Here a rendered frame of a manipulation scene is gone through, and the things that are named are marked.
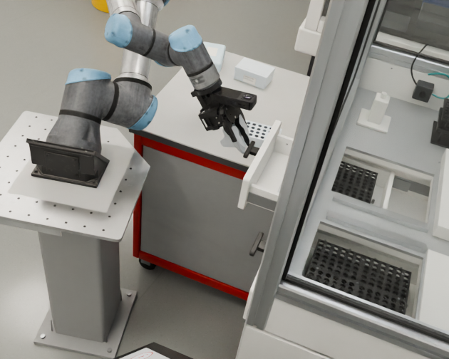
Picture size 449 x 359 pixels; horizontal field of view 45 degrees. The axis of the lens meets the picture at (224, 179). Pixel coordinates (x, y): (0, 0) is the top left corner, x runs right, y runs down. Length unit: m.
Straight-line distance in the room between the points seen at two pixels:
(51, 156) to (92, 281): 0.48
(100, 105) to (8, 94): 1.79
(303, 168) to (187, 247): 1.33
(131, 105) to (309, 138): 0.91
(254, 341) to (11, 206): 0.76
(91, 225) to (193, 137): 0.48
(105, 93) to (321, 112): 0.94
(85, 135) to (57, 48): 2.24
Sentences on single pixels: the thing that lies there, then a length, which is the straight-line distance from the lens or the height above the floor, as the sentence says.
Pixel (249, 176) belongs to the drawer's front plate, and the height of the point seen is 0.93.
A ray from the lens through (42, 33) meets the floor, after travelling 3.89.
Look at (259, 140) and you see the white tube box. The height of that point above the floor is 0.79.
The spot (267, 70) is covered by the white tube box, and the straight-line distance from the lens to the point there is 2.03.
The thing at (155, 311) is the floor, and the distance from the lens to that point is 2.20.
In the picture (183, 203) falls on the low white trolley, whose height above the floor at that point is 0.48.
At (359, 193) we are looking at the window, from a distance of 0.79.
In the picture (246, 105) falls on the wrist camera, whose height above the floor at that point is 1.06.
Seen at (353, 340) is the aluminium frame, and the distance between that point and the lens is 1.01.
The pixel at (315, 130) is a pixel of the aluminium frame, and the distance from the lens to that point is 0.72.
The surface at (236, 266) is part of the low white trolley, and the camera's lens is 2.02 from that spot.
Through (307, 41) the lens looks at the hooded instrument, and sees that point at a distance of 2.19.
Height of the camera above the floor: 1.83
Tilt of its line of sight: 42 degrees down
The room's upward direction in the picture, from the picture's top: 9 degrees clockwise
